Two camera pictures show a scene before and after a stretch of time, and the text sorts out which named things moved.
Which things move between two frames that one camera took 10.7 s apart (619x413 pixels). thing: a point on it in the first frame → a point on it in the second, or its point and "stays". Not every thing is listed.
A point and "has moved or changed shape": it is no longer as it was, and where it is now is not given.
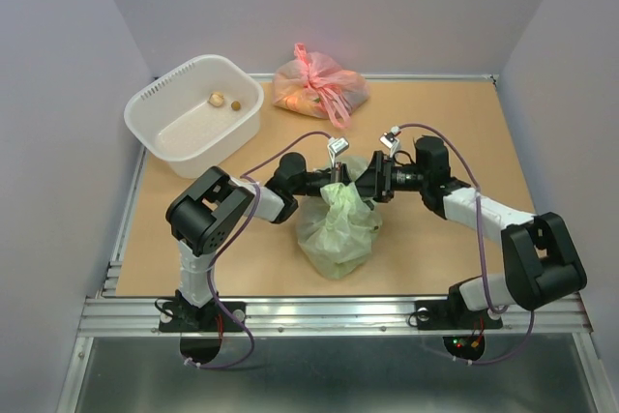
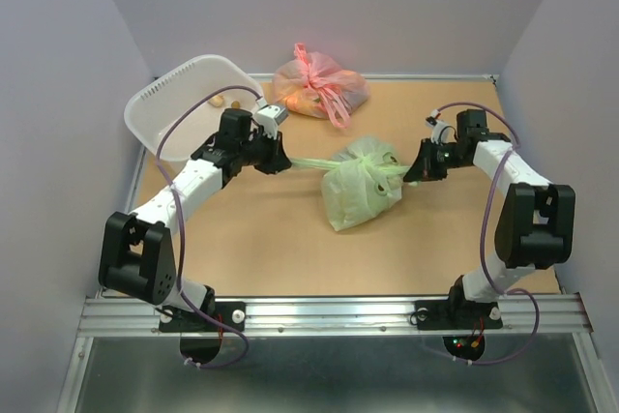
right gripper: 375,182 → 427,167
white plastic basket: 197,114 stays
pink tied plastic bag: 314,84 stays
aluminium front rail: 139,317 stays
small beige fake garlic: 217,99 stays
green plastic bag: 337,228 has moved or changed shape
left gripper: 338,174 → 274,159
